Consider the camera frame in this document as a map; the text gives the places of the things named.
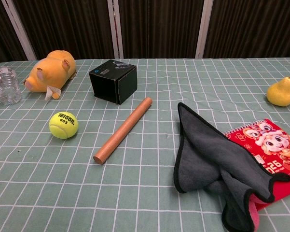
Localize yellow-green small ball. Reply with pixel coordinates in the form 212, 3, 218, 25
49, 111, 79, 140

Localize black cardboard box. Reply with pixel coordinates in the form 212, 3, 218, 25
88, 59, 138, 105

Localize wooden rolling pin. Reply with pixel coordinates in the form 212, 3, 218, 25
93, 97, 153, 166

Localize grey microfibre cloth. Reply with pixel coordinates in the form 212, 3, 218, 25
173, 102, 290, 232

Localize green checked tablecloth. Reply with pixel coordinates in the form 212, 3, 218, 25
0, 58, 290, 232

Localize orange plush toy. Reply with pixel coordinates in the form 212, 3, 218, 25
23, 50, 78, 101

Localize red cartoon desk calendar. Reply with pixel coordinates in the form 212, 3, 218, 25
223, 118, 290, 211

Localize yellow pear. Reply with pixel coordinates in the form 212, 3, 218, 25
266, 72, 290, 107

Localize clear plastic water bottle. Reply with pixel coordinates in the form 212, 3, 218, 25
0, 66, 22, 105

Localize white partition frame post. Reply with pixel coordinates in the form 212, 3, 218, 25
1, 0, 38, 61
195, 0, 214, 59
107, 0, 124, 59

